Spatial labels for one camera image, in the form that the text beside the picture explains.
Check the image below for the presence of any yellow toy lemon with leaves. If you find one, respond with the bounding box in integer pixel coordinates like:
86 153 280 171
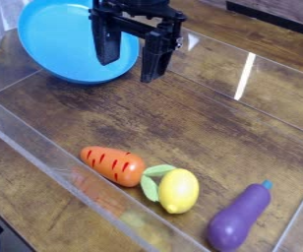
139 164 198 214

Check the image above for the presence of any orange toy carrot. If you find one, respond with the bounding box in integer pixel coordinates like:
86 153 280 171
79 146 146 187

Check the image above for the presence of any blue plastic plate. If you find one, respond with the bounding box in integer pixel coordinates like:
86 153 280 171
18 0 139 85

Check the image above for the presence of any clear acrylic tray wall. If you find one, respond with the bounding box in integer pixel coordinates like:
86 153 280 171
0 105 209 252

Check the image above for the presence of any purple toy eggplant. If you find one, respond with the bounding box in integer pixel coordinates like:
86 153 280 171
205 180 272 252

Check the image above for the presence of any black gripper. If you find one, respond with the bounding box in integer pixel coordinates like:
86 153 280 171
89 0 187 83

